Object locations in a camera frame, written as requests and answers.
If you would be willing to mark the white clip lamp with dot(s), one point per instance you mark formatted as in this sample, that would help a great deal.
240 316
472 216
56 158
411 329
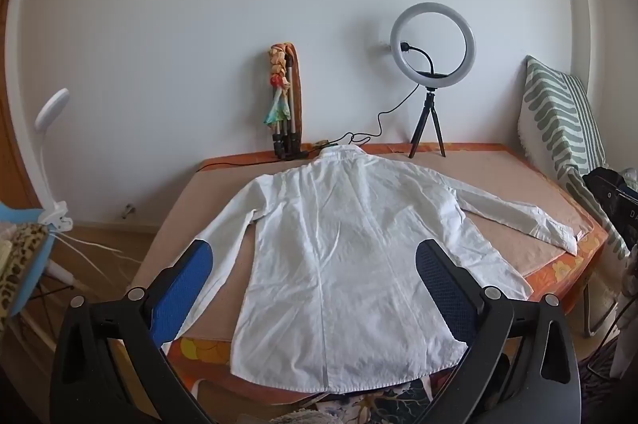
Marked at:
52 105

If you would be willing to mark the small black tripod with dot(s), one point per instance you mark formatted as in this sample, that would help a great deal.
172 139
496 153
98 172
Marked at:
429 100

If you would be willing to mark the blue chair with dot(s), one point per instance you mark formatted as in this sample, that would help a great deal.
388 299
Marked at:
31 215

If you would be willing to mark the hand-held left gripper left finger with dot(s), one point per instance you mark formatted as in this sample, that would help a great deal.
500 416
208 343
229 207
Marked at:
183 287

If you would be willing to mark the metal chair frame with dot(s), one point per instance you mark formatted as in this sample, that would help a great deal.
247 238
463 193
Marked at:
590 304

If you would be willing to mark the wooden door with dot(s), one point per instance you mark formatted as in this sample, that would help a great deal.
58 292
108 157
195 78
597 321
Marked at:
12 130

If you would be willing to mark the leopard print cloth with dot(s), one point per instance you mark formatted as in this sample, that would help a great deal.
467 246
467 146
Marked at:
22 264

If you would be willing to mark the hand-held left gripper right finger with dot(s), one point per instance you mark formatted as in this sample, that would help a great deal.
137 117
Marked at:
444 292

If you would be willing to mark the beige blanket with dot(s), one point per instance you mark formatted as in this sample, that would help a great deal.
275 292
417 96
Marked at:
498 184

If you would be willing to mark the colourful scarf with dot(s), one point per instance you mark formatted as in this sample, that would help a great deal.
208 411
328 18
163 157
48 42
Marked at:
279 105

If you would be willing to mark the dark printed cloth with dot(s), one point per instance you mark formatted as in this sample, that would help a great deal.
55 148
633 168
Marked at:
398 404

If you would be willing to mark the green white patterned cushion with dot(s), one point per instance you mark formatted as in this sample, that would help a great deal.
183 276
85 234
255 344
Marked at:
548 115

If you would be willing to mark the folded silver tripod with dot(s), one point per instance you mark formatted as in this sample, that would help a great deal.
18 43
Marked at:
288 140

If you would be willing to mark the small metal wall fitting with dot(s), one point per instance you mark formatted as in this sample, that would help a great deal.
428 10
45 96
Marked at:
128 210

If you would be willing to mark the white long-sleeved shirt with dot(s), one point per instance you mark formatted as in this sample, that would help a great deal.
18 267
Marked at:
349 254

